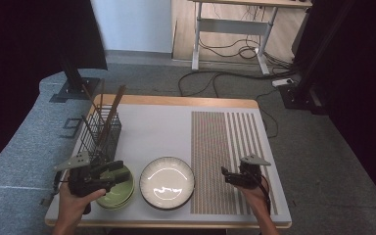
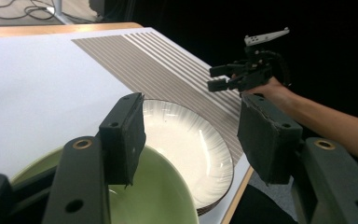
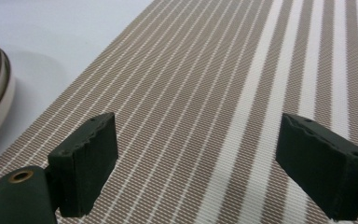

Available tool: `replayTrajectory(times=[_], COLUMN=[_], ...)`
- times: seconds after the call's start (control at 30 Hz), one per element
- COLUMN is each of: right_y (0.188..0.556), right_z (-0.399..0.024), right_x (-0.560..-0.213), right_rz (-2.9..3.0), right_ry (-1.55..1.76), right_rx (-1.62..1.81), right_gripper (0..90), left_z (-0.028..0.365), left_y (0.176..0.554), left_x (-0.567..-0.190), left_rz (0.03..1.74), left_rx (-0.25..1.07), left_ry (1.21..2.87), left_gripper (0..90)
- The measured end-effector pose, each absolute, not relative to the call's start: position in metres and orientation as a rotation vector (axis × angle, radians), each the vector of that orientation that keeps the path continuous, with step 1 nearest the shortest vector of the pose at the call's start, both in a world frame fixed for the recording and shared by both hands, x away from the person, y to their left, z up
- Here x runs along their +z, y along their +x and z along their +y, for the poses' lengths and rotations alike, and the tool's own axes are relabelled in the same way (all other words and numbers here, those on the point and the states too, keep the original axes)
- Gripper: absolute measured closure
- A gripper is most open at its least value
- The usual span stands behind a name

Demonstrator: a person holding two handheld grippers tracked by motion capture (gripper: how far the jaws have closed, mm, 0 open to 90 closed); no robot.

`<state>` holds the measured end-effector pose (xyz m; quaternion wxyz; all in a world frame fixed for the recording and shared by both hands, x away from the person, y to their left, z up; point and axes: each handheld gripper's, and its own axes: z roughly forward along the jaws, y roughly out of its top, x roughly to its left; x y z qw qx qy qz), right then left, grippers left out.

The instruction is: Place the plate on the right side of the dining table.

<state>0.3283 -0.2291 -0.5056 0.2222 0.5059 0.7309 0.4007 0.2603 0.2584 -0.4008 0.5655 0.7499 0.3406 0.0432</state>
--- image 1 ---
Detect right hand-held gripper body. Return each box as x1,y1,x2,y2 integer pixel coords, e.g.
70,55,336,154
239,154,272,191

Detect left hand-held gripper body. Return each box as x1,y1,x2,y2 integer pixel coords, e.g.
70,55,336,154
53,151,117,199

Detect black wire utensil basket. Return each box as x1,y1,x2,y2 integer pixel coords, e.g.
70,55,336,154
77,104,123,165

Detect brown wooden chopstick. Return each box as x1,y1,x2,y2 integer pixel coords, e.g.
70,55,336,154
99,78,106,114
80,83,102,118

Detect person's left hand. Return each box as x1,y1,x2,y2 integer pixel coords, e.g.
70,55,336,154
57,181,108,225

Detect striped brown placemat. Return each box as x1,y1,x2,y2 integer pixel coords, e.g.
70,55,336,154
190,111,279,216

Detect brown wooden utensil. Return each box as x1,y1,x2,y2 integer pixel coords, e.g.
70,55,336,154
96,84,127,148

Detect black metal stand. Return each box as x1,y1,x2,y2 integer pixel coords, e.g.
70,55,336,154
277,0,356,116

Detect white power strip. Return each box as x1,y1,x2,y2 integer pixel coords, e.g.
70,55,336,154
271,77,295,88

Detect black curtain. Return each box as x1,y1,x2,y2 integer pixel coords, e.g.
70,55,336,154
293,0,376,210
0,0,109,179

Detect left hand-held gripper cable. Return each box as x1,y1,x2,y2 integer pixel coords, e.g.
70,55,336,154
52,170,63,197

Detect hand-held gripper cable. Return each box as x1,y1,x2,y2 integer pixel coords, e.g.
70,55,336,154
52,170,63,197
256,169,272,214

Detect right hand-held gripper cable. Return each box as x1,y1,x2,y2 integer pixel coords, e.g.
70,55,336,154
256,169,272,214

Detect thin black cable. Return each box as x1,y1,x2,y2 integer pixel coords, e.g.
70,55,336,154
255,89,279,139

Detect black stand with base plate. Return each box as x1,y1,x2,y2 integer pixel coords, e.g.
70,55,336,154
49,48,101,104

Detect long black floor cable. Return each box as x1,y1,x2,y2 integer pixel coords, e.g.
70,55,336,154
177,70,297,99

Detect black cable bundle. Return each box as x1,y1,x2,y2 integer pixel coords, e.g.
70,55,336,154
198,33,297,68

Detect white metal desk frame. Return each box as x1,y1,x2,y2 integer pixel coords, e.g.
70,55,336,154
189,0,313,76

